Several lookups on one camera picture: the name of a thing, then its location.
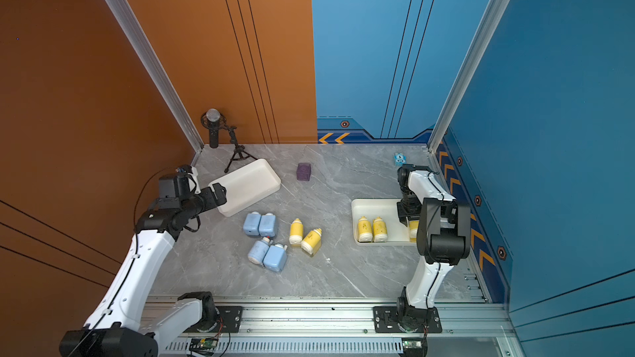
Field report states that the left green circuit board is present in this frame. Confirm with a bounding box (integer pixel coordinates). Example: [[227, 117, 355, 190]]
[[188, 338, 218, 356]]

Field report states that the small teal robot toy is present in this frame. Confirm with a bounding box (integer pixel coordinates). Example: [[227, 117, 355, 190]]
[[394, 153, 406, 166]]

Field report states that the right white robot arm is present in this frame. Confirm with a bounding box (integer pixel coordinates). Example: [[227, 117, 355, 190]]
[[397, 164, 471, 332]]

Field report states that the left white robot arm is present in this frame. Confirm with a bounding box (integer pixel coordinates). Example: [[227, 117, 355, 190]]
[[59, 183, 227, 356]]

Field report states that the black microphone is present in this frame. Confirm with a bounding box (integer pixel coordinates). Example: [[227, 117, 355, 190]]
[[200, 108, 226, 149]]

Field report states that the aluminium rail frame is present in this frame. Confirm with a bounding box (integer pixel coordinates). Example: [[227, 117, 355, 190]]
[[133, 295, 527, 357]]

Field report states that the black mini tripod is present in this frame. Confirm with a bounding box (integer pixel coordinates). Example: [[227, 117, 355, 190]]
[[224, 126, 257, 174]]

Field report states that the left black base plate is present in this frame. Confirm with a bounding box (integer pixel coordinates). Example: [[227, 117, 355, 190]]
[[193, 305, 243, 334]]

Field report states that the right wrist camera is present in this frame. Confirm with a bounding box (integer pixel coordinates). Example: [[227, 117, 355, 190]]
[[397, 164, 412, 195]]

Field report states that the right green circuit board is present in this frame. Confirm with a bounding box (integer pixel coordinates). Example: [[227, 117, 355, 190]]
[[402, 338, 428, 357]]

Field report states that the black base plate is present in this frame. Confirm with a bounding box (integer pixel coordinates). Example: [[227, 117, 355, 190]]
[[372, 306, 443, 334], [193, 305, 243, 334]]

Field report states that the white storage tray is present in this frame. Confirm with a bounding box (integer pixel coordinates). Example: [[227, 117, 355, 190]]
[[210, 159, 281, 217], [352, 198, 416, 246]]

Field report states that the blue sharpener upper left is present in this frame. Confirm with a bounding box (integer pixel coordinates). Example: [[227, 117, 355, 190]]
[[242, 212, 261, 236]]

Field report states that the right white storage tray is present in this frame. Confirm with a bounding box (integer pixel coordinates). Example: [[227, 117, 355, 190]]
[[352, 198, 416, 246]]

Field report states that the left white storage tray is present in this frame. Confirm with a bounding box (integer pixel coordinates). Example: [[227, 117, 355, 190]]
[[210, 159, 281, 217]]

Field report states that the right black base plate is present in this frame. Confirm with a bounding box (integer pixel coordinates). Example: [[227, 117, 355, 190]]
[[372, 306, 443, 334]]

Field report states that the blue sharpener lower left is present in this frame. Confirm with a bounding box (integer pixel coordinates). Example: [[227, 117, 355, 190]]
[[247, 237, 271, 266]]

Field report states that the green circuit board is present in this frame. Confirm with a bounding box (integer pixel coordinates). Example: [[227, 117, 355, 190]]
[[188, 338, 218, 356], [402, 338, 428, 357]]

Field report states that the blue sharpener lower right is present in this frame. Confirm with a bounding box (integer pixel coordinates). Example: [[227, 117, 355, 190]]
[[263, 244, 288, 273]]

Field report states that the blue sharpener upper right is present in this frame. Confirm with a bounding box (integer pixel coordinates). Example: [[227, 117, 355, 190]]
[[258, 213, 279, 238]]

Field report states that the purple cube toy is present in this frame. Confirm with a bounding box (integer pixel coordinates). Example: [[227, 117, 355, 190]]
[[296, 163, 312, 182]]

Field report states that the blue sharpener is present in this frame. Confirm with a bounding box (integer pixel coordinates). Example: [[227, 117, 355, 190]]
[[263, 244, 288, 273], [242, 212, 261, 236], [247, 237, 271, 266], [258, 213, 279, 238]]

